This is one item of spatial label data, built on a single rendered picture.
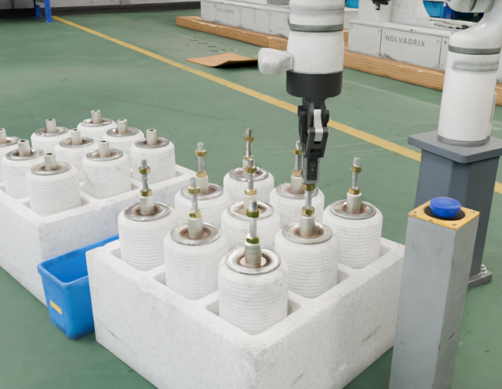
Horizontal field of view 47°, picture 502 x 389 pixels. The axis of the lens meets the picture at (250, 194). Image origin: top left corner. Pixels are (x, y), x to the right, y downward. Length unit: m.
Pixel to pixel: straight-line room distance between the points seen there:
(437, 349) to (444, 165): 0.41
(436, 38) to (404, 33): 0.23
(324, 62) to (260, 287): 0.30
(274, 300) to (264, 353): 0.07
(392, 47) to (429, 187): 2.31
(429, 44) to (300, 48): 2.53
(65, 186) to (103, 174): 0.09
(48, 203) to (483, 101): 0.83
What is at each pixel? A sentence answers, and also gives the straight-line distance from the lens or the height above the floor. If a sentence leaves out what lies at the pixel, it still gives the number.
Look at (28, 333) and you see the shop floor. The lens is 1.16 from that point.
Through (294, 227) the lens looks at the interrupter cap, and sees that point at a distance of 0.89.
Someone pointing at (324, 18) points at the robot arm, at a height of 0.56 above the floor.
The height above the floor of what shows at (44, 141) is 0.24.
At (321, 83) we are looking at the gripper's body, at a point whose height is 0.48.
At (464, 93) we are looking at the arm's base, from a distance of 1.15.
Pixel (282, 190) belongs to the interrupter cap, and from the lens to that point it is 1.02.
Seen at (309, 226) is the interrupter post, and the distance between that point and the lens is 0.86.
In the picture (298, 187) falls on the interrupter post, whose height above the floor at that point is 0.26.
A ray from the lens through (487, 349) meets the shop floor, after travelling 1.13.
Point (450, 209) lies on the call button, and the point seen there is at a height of 0.33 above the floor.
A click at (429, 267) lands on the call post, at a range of 0.83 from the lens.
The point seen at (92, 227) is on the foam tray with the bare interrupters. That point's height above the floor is 0.14.
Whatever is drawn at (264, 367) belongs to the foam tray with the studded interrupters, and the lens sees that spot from 0.77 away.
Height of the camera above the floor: 0.64
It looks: 22 degrees down
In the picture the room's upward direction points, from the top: straight up
